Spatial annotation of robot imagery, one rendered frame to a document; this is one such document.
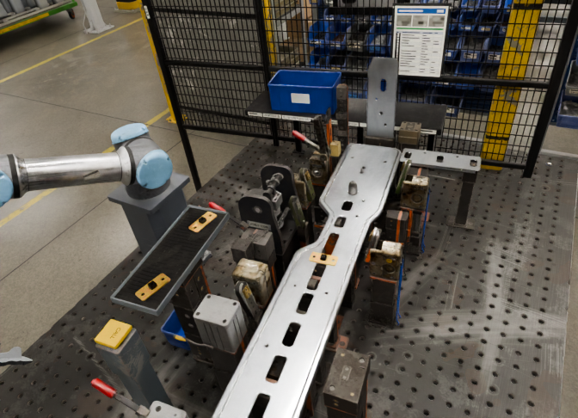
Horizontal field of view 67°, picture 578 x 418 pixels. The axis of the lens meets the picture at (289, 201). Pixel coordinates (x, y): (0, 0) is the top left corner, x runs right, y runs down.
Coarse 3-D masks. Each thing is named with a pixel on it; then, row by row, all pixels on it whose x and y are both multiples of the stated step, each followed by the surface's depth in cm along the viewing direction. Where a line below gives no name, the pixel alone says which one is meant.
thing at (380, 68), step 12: (372, 60) 164; (384, 60) 163; (396, 60) 161; (372, 72) 167; (384, 72) 165; (396, 72) 164; (372, 84) 170; (396, 84) 167; (372, 96) 173; (384, 96) 171; (396, 96) 169; (372, 108) 177; (384, 108) 175; (372, 120) 180; (384, 120) 178; (372, 132) 183; (384, 132) 181
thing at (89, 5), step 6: (84, 0) 678; (90, 0) 680; (84, 6) 686; (90, 6) 683; (96, 6) 692; (84, 12) 689; (90, 12) 687; (96, 12) 694; (84, 18) 691; (90, 18) 695; (96, 18) 696; (90, 24) 698; (96, 24) 699; (102, 24) 708; (84, 30) 709; (90, 30) 700; (96, 30) 703; (102, 30) 700
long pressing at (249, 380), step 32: (352, 160) 172; (384, 160) 170; (384, 192) 155; (352, 224) 143; (352, 256) 132; (288, 288) 125; (320, 288) 123; (288, 320) 116; (320, 320) 115; (256, 352) 110; (288, 352) 109; (320, 352) 108; (256, 384) 103; (288, 384) 102; (224, 416) 98; (288, 416) 96
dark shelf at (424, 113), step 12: (264, 96) 217; (252, 108) 208; (264, 108) 207; (336, 108) 200; (348, 108) 199; (360, 108) 198; (396, 108) 195; (408, 108) 194; (420, 108) 193; (432, 108) 192; (444, 108) 191; (300, 120) 200; (336, 120) 193; (348, 120) 191; (360, 120) 189; (396, 120) 186; (408, 120) 186; (420, 120) 185; (432, 120) 184; (444, 120) 185; (432, 132) 180
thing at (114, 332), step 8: (112, 320) 102; (104, 328) 100; (112, 328) 100; (120, 328) 100; (128, 328) 99; (96, 336) 98; (104, 336) 98; (112, 336) 98; (120, 336) 98; (104, 344) 97; (112, 344) 96
